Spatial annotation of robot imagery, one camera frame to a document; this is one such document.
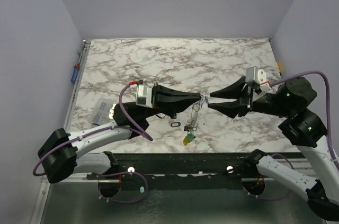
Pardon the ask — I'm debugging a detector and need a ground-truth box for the blue red wall clamp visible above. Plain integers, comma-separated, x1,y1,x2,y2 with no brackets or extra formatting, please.
70,51,82,84

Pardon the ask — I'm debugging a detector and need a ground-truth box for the clear plastic parts box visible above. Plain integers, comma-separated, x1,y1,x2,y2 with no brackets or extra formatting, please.
90,98,116,126

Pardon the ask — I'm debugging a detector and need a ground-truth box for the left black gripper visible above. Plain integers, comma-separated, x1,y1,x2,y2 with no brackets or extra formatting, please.
140,82,201,120

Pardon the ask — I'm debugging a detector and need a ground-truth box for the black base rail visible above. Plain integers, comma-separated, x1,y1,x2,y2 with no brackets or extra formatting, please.
87,151,276,191

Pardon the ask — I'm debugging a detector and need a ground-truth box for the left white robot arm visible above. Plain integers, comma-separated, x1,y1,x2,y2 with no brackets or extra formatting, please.
32,80,201,184

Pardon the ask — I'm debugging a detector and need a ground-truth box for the steel key organizer plate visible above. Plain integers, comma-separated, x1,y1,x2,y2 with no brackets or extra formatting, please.
184,95,209,133

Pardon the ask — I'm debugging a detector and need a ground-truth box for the black key ring tag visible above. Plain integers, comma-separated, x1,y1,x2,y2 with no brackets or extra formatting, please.
170,122,181,128

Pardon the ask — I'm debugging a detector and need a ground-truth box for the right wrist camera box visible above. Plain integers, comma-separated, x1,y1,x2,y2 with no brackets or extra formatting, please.
245,66,272,94

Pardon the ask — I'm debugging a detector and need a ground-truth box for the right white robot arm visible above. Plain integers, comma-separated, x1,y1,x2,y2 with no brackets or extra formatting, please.
208,76,338,221

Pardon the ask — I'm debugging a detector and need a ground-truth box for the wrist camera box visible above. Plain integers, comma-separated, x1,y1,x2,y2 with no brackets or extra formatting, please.
129,80,153,109
245,66,272,94

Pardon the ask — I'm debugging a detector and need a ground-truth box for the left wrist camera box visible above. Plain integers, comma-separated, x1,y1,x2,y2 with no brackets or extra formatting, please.
129,80,153,109

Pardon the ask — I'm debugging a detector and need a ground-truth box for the green tag key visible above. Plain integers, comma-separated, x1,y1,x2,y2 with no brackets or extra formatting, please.
185,133,195,142

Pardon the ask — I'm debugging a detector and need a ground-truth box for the yellow tag key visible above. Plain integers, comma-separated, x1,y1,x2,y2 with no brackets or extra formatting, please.
183,138,191,146

